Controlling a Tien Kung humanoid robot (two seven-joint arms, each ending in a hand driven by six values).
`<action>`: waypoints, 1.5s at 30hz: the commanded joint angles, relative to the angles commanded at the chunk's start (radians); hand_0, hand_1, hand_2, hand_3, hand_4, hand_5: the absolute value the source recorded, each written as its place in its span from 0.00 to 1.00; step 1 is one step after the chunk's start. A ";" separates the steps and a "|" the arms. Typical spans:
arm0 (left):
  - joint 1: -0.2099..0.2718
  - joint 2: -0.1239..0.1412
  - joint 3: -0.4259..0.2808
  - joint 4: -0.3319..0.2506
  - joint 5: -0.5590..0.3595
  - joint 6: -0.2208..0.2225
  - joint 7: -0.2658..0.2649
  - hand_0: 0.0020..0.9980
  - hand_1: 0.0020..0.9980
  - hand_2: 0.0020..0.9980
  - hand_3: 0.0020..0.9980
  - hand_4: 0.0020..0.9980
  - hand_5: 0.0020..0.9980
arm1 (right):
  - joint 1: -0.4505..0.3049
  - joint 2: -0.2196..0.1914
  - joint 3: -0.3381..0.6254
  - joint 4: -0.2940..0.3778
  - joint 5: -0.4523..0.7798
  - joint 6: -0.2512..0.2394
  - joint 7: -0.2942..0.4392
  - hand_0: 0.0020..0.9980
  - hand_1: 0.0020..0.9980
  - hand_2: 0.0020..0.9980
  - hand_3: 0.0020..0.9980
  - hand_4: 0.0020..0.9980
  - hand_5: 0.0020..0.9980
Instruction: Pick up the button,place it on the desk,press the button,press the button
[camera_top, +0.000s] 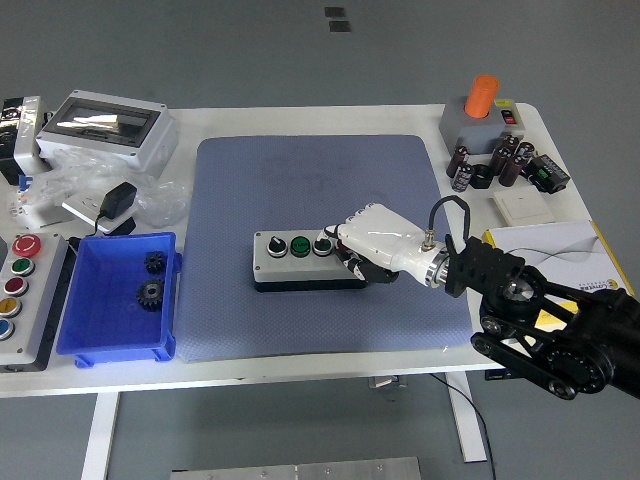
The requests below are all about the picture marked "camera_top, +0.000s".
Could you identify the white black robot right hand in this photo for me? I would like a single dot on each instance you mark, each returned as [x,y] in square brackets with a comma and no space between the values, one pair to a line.
[385,240]

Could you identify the grey four-button control box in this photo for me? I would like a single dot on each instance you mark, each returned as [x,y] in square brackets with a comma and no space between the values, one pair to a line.
[290,270]

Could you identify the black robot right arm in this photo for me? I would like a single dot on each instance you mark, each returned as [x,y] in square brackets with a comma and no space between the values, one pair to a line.
[565,340]

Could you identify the grey five-button control box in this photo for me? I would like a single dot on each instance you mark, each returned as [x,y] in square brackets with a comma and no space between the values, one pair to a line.
[35,305]

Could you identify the dark brown capacitor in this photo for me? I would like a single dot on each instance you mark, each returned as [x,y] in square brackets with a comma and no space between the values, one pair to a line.
[500,160]
[463,178]
[458,161]
[510,141]
[511,172]
[525,150]

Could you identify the grey-blue table mat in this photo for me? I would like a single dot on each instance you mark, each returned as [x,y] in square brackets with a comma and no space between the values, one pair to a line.
[280,190]

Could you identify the orange cylinder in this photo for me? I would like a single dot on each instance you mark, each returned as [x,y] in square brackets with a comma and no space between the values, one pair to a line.
[481,97]

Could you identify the black table control panel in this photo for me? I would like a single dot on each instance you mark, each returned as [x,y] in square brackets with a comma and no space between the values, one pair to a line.
[494,375]

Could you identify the black module with green terminals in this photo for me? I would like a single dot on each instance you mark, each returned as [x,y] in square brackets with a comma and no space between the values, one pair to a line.
[547,175]

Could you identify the white and yellow booklet box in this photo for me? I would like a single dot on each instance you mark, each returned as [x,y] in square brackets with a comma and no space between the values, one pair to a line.
[560,240]

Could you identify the white table leg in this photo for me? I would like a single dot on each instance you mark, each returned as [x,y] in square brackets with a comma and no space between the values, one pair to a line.
[467,425]
[100,435]

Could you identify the clear plastic bag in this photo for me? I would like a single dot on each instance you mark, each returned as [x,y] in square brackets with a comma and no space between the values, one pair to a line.
[160,202]

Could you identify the small black bevel gear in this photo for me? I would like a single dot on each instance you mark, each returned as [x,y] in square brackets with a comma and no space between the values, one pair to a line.
[155,262]

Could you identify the large black bevel gear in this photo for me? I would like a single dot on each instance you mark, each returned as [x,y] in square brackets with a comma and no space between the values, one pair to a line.
[150,295]

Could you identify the grey metal plate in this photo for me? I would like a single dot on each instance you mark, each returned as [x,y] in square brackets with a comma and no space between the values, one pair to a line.
[300,470]

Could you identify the black power adapter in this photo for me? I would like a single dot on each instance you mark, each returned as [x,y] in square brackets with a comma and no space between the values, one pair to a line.
[117,197]

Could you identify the blue plastic bin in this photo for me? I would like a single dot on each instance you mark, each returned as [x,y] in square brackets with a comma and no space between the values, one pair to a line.
[110,325]

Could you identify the white breaker with blue lever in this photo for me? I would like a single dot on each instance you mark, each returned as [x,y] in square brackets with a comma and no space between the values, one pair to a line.
[35,212]

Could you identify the white and black electrical device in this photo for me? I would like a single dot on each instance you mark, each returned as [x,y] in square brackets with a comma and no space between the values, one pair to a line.
[27,135]

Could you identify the white wall switch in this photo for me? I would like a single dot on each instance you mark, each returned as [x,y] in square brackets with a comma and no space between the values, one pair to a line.
[522,206]

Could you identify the grey switch box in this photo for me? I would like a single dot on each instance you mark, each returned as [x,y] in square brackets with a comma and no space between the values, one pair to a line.
[475,130]

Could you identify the metal bracket under table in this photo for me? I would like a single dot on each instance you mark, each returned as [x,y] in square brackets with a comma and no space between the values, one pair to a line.
[387,382]

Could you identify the grey enclosure with clear window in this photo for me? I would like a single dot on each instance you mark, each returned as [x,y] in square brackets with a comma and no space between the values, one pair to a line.
[150,145]

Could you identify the white wall socket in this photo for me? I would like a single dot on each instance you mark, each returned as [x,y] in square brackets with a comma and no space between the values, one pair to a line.
[82,205]

